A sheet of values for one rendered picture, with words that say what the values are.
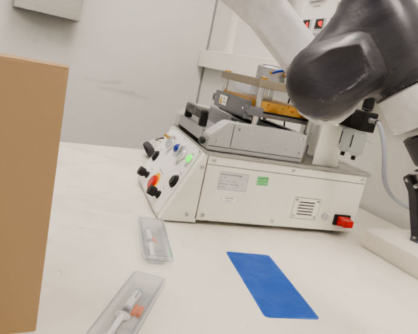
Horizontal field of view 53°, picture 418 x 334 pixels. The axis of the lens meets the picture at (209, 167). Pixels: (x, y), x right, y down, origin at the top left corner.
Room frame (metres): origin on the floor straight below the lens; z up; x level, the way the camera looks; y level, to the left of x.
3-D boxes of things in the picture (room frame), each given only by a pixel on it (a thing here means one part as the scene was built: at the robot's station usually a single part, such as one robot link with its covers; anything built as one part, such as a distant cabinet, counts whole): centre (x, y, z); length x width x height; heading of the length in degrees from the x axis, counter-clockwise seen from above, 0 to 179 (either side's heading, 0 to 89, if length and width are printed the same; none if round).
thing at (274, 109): (1.15, -0.11, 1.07); 0.22 x 0.17 x 0.10; 20
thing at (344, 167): (1.17, -0.14, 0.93); 0.46 x 0.35 x 0.01; 110
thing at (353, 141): (1.00, -0.31, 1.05); 0.15 x 0.05 x 0.15; 20
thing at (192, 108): (1.10, 0.06, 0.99); 0.15 x 0.02 x 0.04; 20
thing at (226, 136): (1.01, -0.09, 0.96); 0.26 x 0.05 x 0.07; 110
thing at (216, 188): (1.14, -0.11, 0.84); 0.53 x 0.37 x 0.17; 110
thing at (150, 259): (0.78, 0.08, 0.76); 0.18 x 0.06 x 0.02; 15
